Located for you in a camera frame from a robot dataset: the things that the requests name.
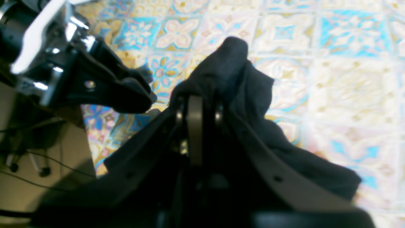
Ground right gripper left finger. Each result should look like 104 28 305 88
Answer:
32 95 203 228

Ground patterned tablecloth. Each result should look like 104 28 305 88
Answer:
77 0 405 228

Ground black t-shirt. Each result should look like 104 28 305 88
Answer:
104 36 363 206

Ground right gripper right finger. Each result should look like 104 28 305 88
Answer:
203 103 375 228

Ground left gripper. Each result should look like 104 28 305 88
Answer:
1 0 157 113

